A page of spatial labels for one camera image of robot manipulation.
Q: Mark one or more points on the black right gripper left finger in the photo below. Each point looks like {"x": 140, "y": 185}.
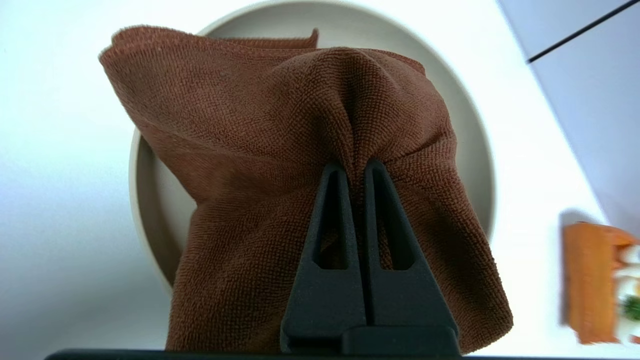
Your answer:
{"x": 325, "y": 300}

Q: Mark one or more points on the beige round plate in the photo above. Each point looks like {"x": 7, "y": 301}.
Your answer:
{"x": 470, "y": 150}

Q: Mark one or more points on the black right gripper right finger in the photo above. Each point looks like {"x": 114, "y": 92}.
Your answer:
{"x": 400, "y": 300}

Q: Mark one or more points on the brown microfibre cloth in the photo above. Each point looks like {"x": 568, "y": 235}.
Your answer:
{"x": 260, "y": 150}

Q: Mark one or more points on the orange waffle cake toy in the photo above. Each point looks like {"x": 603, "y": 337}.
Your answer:
{"x": 590, "y": 280}

